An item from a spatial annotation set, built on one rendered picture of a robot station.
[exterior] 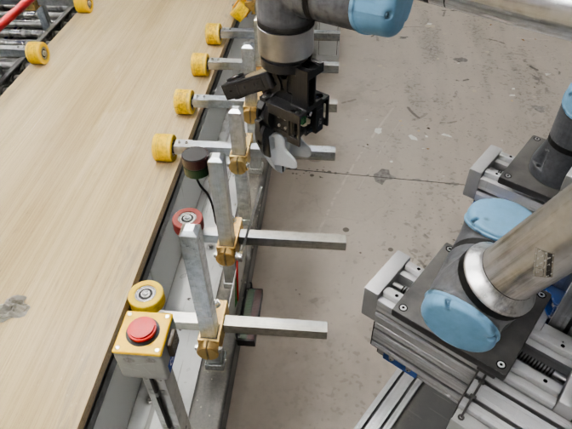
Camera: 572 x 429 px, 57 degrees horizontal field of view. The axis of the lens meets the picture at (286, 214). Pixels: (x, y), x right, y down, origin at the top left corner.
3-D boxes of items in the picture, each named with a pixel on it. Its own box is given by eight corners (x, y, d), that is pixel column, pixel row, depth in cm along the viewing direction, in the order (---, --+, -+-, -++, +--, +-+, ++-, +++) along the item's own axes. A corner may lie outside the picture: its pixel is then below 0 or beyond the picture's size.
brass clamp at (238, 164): (255, 146, 156) (254, 132, 153) (248, 175, 147) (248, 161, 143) (235, 145, 157) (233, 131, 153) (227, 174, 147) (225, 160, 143)
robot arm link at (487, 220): (529, 259, 94) (554, 203, 85) (508, 311, 86) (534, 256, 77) (463, 233, 99) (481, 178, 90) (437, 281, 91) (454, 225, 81)
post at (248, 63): (262, 169, 185) (254, 40, 152) (260, 176, 183) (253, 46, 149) (252, 169, 185) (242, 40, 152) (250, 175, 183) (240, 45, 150)
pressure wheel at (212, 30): (218, 43, 204) (222, 45, 212) (218, 21, 202) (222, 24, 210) (203, 42, 204) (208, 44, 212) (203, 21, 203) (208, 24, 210)
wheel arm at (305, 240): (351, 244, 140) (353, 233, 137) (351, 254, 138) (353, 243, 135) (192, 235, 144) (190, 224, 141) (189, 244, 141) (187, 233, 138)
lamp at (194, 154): (220, 215, 133) (210, 146, 118) (216, 231, 129) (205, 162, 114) (197, 214, 134) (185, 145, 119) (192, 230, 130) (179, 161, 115)
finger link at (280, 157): (292, 192, 83) (291, 145, 77) (263, 178, 86) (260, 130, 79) (304, 182, 85) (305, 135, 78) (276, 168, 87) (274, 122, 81)
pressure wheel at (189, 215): (210, 237, 147) (205, 206, 139) (204, 258, 141) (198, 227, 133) (182, 235, 147) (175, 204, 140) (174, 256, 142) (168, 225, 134)
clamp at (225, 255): (243, 230, 145) (242, 216, 142) (236, 267, 136) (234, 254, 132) (223, 229, 146) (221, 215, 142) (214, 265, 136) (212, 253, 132)
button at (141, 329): (161, 323, 76) (158, 316, 75) (153, 347, 73) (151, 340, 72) (134, 321, 77) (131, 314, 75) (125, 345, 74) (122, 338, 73)
